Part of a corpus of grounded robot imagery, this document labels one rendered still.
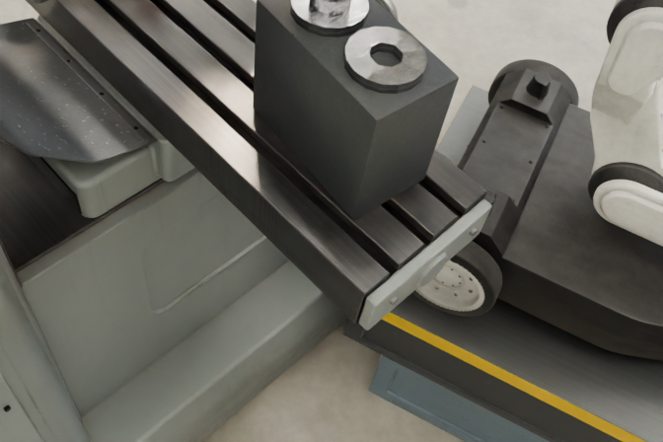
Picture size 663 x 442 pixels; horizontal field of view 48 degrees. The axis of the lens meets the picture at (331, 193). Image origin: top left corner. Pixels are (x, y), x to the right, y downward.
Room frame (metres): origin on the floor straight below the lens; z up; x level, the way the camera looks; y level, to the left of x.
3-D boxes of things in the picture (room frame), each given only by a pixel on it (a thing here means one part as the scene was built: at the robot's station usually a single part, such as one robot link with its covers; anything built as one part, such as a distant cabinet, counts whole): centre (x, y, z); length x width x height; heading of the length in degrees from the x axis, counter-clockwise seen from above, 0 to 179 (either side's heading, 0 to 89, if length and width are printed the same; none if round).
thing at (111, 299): (0.87, 0.29, 0.46); 0.80 x 0.30 x 0.60; 142
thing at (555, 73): (1.26, -0.42, 0.50); 0.20 x 0.05 x 0.20; 71
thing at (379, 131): (0.64, 0.00, 1.06); 0.22 x 0.12 x 0.20; 46
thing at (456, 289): (0.76, -0.25, 0.50); 0.20 x 0.05 x 0.20; 71
